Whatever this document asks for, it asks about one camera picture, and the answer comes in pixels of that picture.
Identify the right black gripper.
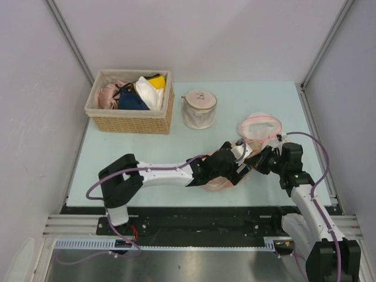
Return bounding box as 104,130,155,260
243,145,287,175

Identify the floral print laundry bag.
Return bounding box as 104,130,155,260
204,139,262,191

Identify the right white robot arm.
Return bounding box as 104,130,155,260
244,142,361,281

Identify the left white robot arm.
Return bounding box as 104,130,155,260
98,139,253,235

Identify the pink trimmed mesh bag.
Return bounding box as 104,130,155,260
238,112,283,142

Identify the round mesh laundry bag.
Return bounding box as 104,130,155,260
182,90,217,130

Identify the white garment in basket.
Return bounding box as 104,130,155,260
135,76,165,110

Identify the yellow garment in basket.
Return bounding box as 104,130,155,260
145,74,166,89

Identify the woven wicker basket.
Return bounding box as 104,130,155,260
85,69,174,135

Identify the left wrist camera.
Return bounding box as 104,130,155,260
230,142,253,162

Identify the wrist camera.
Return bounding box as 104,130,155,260
274,132,290,147
230,142,253,162

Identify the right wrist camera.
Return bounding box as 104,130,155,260
274,132,290,147

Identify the right aluminium frame post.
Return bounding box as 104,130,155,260
301,0,355,89

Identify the aluminium frame post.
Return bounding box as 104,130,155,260
301,0,355,89
44,0,95,85

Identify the slotted cable duct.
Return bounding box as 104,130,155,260
54,237,293,251

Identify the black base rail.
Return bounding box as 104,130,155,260
96,204,306,247

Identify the left aluminium frame post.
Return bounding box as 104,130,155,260
44,0,95,85

